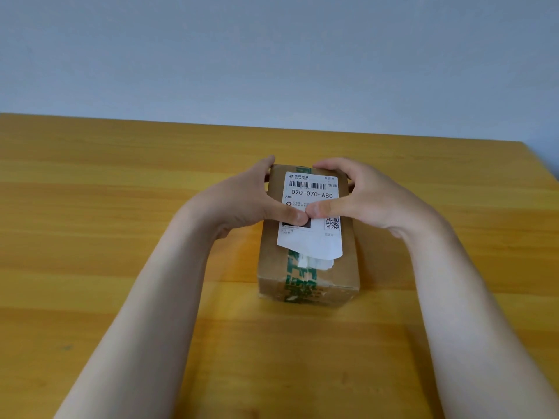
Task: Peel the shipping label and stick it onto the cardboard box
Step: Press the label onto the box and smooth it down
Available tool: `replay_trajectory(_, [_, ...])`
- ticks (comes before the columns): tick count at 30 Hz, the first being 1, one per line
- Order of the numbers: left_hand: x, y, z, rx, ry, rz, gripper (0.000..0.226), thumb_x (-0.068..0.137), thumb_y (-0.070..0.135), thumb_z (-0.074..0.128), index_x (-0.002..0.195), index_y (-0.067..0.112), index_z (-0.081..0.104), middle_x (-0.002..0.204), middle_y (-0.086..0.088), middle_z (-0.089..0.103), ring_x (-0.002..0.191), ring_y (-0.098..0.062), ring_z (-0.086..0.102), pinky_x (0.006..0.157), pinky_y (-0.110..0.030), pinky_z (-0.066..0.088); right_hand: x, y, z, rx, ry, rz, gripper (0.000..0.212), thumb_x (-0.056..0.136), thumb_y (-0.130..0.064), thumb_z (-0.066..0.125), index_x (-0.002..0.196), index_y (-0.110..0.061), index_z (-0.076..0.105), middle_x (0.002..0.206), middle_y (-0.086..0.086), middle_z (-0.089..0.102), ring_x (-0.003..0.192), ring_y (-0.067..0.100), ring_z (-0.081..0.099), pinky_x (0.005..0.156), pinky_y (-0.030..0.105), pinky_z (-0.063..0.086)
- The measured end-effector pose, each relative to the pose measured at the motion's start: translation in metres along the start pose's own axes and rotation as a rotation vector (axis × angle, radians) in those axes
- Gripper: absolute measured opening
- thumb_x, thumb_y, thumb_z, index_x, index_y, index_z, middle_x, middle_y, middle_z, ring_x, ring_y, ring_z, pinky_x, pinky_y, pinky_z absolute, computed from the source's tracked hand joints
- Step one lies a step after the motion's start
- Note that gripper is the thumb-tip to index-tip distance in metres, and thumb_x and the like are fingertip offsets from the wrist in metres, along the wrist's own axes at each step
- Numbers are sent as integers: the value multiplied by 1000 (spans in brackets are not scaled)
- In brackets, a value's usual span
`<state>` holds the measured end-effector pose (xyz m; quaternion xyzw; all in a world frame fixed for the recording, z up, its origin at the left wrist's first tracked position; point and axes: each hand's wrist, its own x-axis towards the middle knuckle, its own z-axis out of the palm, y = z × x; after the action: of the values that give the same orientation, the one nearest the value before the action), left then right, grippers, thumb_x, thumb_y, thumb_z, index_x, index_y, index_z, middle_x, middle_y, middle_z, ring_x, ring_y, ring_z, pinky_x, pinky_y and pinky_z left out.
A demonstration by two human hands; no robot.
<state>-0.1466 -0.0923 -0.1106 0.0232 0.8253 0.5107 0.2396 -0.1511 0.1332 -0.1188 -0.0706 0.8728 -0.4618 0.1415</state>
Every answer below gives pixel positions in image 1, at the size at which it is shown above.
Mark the person's left hand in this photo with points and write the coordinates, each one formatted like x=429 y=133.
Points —
x=236 y=197

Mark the person's right hand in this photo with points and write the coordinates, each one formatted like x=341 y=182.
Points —
x=371 y=196

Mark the person's right thumb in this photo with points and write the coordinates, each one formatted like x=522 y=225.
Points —
x=328 y=208

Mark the person's left thumb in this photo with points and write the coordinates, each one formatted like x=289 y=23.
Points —
x=286 y=214

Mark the brown cardboard parcel box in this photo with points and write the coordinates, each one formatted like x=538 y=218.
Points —
x=305 y=261

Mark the person's right forearm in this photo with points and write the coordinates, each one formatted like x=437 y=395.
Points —
x=471 y=318

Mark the person's left forearm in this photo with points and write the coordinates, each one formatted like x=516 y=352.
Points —
x=144 y=309

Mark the white shipping label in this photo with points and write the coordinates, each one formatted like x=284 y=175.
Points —
x=311 y=213

